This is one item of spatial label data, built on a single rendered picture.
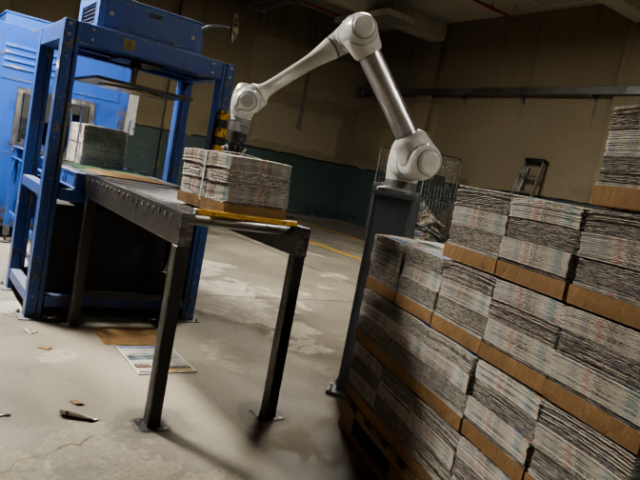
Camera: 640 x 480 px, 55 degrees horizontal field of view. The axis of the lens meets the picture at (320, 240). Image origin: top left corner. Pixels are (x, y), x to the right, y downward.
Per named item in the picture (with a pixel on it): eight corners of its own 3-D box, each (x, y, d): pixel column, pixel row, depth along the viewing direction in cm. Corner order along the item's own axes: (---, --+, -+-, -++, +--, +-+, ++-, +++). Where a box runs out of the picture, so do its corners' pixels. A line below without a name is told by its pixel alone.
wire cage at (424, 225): (442, 259, 1034) (464, 158, 1016) (407, 255, 986) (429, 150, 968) (395, 245, 1131) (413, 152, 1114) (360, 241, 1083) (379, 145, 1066)
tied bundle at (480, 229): (536, 271, 211) (551, 205, 209) (600, 291, 183) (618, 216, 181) (441, 257, 198) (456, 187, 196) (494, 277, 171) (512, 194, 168)
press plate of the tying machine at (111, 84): (192, 103, 356) (193, 98, 356) (95, 80, 324) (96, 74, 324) (159, 102, 400) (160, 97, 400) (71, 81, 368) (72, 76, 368)
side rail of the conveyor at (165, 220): (190, 247, 219) (195, 214, 218) (176, 246, 216) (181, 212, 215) (92, 196, 327) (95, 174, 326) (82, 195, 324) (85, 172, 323)
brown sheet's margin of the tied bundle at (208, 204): (284, 222, 245) (286, 211, 245) (223, 214, 227) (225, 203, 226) (262, 215, 257) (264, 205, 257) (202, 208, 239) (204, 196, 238)
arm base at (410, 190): (377, 189, 305) (379, 178, 304) (421, 197, 297) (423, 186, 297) (367, 188, 288) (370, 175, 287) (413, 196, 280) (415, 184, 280)
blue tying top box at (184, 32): (201, 58, 358) (207, 24, 356) (96, 29, 324) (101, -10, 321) (172, 61, 395) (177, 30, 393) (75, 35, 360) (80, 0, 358)
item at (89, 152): (124, 170, 407) (130, 131, 404) (77, 164, 389) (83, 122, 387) (108, 166, 437) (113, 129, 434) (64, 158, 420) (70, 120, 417)
